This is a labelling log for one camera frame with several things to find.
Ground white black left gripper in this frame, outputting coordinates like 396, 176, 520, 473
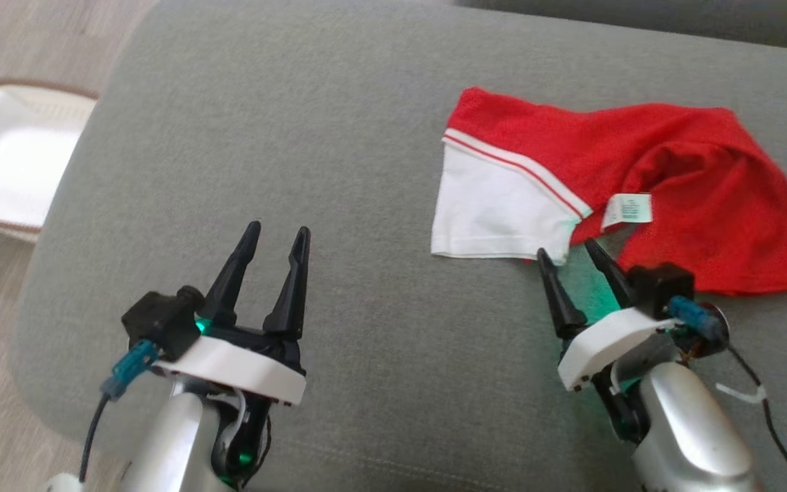
151, 220, 312, 406

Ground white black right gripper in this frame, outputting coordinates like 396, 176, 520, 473
536, 238, 681, 392

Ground red mesh jersey white sleeves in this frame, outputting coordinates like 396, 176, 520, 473
431, 85, 787, 296

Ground grey fabric sofa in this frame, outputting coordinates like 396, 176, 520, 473
11, 0, 787, 492

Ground white laundry basket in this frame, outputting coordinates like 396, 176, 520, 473
0, 81, 98, 243

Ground white cable tie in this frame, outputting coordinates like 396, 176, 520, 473
715, 383, 767, 404

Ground white paper cable label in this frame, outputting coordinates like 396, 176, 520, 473
44, 471, 87, 492

